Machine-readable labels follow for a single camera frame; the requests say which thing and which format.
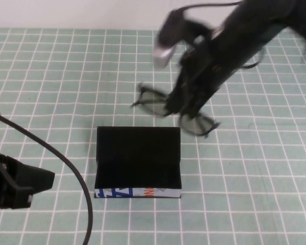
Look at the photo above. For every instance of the green white checkered tablecloth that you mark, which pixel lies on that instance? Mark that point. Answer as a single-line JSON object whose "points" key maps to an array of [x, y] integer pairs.
{"points": [[66, 63]]}

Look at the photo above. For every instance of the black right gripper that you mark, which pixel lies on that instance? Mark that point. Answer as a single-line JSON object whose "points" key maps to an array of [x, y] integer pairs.
{"points": [[196, 76]]}

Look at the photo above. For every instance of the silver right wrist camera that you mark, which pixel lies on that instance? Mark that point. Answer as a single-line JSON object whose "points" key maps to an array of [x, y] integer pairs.
{"points": [[163, 54]]}

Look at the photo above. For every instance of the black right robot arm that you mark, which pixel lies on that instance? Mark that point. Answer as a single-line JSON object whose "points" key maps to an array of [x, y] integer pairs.
{"points": [[257, 20]]}

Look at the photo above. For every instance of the black glasses case box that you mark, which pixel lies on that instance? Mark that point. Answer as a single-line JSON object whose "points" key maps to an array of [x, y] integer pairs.
{"points": [[137, 153]]}

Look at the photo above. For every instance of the black frame glasses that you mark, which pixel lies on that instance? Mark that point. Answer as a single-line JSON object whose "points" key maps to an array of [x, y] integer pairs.
{"points": [[153, 102]]}

